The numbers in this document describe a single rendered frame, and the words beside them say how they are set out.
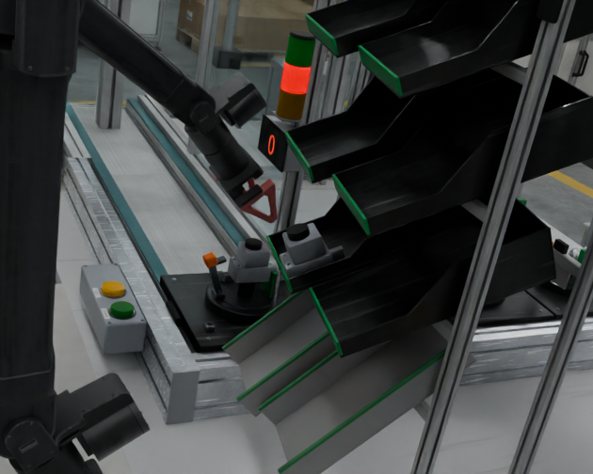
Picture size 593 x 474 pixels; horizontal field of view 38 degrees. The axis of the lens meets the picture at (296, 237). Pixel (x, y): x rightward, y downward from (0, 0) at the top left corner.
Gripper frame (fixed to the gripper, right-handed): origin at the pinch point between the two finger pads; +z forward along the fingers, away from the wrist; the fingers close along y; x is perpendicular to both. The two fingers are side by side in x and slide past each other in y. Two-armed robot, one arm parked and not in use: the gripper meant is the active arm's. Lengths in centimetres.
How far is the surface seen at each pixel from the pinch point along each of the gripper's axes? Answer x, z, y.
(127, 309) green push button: 28.5, 0.9, 0.5
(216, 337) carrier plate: 19.3, 9.2, -9.4
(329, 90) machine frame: -37, 36, 79
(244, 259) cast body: 7.8, 5.9, -1.2
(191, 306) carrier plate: 20.1, 8.5, 0.7
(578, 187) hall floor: -188, 318, 270
